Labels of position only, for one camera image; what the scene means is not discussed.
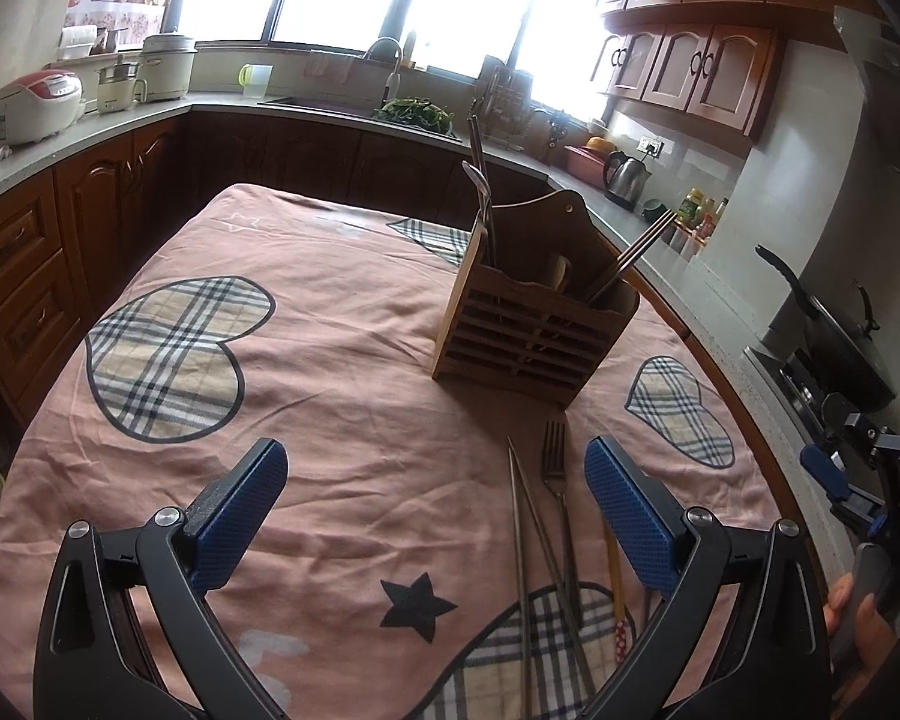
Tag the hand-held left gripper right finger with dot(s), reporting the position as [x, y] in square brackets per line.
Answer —
[630, 510]

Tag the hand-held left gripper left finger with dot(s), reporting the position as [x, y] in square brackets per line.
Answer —
[240, 510]

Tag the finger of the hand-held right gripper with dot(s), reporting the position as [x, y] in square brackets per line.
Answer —
[862, 424]
[821, 466]

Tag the wooden utensil holder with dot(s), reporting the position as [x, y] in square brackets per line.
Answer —
[517, 345]

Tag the metal spoon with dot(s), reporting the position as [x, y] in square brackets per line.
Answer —
[481, 150]

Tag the person's right hand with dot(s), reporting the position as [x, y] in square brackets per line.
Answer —
[866, 637]

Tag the gas stove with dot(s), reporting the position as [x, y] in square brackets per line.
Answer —
[799, 394]

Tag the black wok with lid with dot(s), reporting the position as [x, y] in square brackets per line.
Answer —
[847, 345]

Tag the pink blanket with plaid hearts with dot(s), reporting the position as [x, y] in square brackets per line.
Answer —
[330, 390]

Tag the sauce bottles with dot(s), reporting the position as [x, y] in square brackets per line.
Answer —
[701, 211]

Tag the dark green mug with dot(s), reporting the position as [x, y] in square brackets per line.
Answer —
[652, 208]

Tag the wooden lower cabinets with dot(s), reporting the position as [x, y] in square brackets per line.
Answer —
[60, 240]

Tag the wooden cabinets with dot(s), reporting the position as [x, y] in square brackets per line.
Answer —
[60, 240]
[705, 52]

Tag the stainless steel kettle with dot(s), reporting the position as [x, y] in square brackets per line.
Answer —
[628, 181]

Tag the range hood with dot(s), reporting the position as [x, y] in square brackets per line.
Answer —
[889, 82]

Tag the red plastic basin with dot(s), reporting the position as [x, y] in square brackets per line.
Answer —
[586, 161]

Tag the wooden upper cabinets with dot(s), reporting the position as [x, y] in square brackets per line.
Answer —
[705, 52]

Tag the kitchen sink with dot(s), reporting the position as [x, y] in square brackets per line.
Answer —
[315, 106]

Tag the dish rack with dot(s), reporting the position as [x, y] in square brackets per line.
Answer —
[514, 105]

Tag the green leafy vegetables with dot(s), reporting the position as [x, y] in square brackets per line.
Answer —
[416, 114]

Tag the small white electric pot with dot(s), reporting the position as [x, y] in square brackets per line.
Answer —
[120, 86]

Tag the large white electric cooker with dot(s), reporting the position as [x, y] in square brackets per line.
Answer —
[166, 67]

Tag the pink and white rice cooker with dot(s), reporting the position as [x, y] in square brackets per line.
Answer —
[37, 109]

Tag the chrome kitchen faucet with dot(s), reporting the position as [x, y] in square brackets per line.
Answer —
[392, 79]

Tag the white wall outlet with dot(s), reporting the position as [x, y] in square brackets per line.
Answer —
[650, 144]

